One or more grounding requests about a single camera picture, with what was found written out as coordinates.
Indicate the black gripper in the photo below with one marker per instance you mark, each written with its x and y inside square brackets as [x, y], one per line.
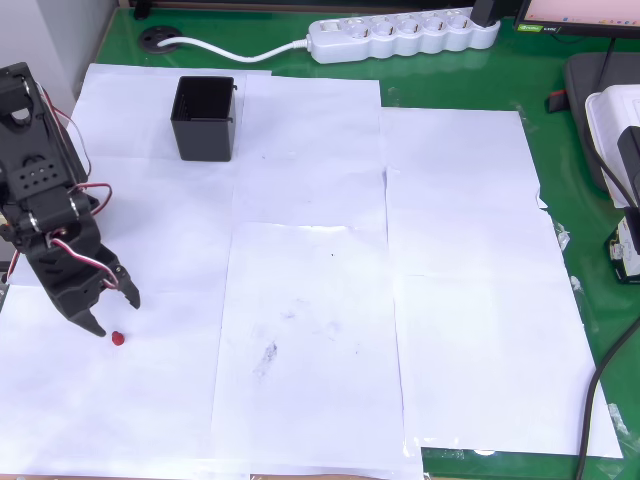
[75, 289]

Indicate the small red object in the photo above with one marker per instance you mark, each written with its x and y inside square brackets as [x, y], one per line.
[117, 340]

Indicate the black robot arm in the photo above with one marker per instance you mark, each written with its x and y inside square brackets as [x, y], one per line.
[30, 150]

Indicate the black square cup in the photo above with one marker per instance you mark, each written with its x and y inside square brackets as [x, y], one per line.
[202, 142]

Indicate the white paper sheet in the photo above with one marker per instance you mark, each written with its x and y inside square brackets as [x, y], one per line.
[310, 140]
[100, 400]
[500, 365]
[450, 140]
[125, 100]
[310, 300]
[475, 235]
[190, 225]

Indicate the white power strip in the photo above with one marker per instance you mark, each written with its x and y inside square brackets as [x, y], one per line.
[400, 37]

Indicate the black plug adapter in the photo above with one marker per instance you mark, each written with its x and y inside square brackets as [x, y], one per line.
[485, 10]

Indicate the red black USB stick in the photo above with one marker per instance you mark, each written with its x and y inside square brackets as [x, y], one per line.
[556, 102]

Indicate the grey padded sleeve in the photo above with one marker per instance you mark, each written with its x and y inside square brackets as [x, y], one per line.
[580, 100]

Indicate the small printed carton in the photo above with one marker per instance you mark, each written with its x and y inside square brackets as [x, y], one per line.
[622, 250]

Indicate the white foam container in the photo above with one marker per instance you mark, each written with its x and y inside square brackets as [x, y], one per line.
[615, 115]

